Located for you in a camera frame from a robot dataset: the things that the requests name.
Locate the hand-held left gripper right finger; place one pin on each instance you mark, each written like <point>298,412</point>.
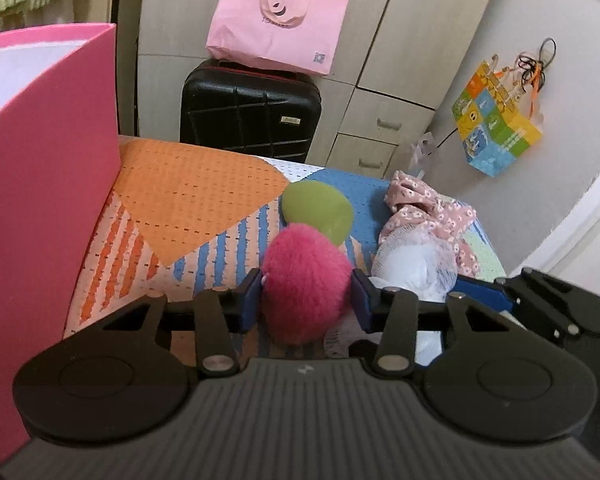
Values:
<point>365,302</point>

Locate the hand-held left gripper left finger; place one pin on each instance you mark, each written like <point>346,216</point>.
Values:
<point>247,302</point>

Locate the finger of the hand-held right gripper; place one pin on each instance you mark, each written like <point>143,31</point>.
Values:
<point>480,294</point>

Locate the pink fluffy pom-pom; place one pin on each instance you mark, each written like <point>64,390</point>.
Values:
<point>305,280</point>

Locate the pink cardboard box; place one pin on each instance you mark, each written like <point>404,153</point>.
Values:
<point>40,210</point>

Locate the white door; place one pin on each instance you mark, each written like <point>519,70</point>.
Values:
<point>595,220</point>

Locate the floral pink and mesh cloth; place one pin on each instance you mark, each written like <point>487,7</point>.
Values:
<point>430,215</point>

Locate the green ball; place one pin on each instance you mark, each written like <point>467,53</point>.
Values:
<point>315,207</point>

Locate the colourful patterned table mat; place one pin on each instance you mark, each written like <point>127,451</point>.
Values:
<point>190,195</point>

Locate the colourful cartoon gift bag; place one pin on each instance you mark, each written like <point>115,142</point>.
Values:
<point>495,125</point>

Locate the black hard-shell suitcase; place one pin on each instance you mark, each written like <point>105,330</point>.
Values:
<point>245,115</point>

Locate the beige wardrobe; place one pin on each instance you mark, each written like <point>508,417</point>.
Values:
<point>380,60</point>

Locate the pink tote bag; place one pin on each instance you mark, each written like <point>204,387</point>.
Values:
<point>260,35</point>

